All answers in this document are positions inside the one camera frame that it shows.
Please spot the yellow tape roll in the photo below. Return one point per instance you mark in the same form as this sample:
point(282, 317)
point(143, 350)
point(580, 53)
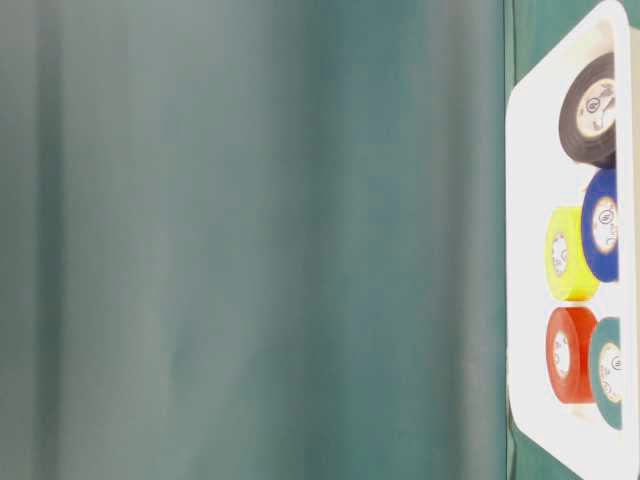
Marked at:
point(568, 274)

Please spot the red tape roll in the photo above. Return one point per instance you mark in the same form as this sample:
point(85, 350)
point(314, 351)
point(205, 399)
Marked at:
point(567, 342)

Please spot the blue tape roll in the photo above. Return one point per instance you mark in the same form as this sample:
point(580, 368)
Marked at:
point(600, 226)

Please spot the black tape roll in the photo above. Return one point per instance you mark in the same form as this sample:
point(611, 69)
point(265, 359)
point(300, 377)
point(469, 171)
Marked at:
point(587, 121)

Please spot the green tape roll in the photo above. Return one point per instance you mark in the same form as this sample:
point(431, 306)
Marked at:
point(606, 370)

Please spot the white plastic tray case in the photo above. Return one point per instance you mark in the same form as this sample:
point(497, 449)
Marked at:
point(541, 177)

